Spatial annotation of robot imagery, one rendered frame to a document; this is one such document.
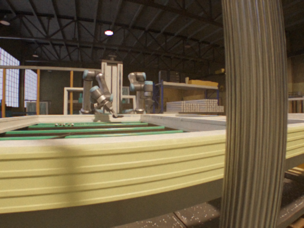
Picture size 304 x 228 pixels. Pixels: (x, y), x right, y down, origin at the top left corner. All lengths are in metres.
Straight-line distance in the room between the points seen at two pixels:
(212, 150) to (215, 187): 0.10
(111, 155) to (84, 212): 0.10
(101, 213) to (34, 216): 0.09
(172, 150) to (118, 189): 0.09
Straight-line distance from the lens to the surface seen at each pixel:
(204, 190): 0.32
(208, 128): 0.77
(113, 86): 2.70
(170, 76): 5.97
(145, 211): 0.28
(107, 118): 1.64
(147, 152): 0.21
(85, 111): 2.33
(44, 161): 0.21
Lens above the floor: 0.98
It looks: 1 degrees down
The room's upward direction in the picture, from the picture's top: straight up
